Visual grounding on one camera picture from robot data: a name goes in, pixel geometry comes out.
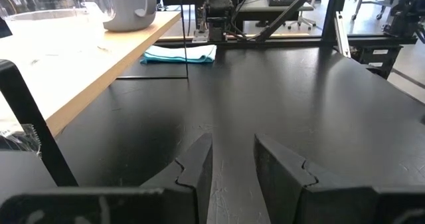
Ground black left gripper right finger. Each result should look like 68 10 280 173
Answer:
254 133 425 224

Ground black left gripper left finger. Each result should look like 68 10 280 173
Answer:
0 132 214 224

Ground blue-grey mug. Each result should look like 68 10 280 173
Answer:
102 0 157 33

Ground wooden shelf with black legs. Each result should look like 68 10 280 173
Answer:
0 0 190 187

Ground black box with white labels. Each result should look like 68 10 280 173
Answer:
351 44 404 80

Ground blue packet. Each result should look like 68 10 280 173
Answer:
139 44 218 64

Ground white flat bar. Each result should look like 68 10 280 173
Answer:
334 11 352 58

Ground white office chair base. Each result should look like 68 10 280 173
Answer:
287 11 317 31

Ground grey desk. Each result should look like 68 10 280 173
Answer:
155 0 315 24

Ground black aluminium frame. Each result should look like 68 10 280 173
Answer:
155 0 419 51

